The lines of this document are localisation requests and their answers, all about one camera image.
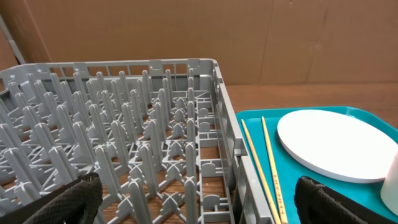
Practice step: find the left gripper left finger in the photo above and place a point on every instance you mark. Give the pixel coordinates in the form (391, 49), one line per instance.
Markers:
(77, 202)

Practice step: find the right wooden chopstick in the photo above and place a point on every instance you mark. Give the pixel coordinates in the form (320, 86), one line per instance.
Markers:
(275, 178)

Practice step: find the grey plastic dish rack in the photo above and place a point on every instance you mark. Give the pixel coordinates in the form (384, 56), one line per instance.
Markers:
(161, 135)

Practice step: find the teal plastic serving tray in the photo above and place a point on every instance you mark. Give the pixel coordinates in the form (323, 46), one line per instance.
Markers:
(289, 170)

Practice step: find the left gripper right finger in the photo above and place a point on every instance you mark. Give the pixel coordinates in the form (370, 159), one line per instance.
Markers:
(317, 203)

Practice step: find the wooden chopstick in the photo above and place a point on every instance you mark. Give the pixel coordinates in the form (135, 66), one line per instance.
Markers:
(265, 186)
(275, 178)

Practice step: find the large white round plate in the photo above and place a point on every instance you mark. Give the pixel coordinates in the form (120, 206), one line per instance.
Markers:
(336, 145)

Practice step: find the left wooden chopstick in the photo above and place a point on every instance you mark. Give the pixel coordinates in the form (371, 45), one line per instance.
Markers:
(265, 186)

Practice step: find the white paper cup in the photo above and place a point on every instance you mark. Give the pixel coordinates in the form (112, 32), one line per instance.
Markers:
(389, 190)

